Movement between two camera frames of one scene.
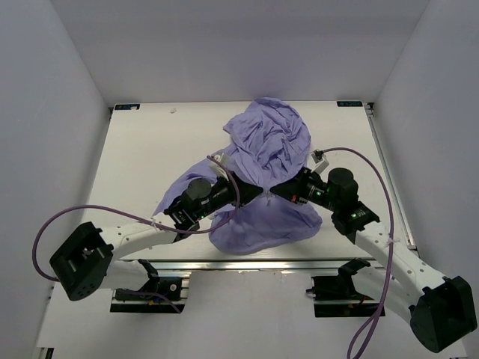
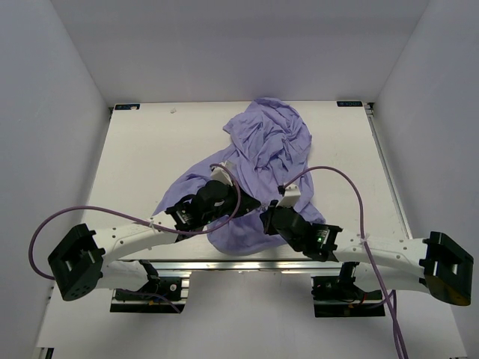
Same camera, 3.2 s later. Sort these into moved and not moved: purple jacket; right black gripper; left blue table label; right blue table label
Moved: right black gripper
Not moved: purple jacket; left blue table label; right blue table label
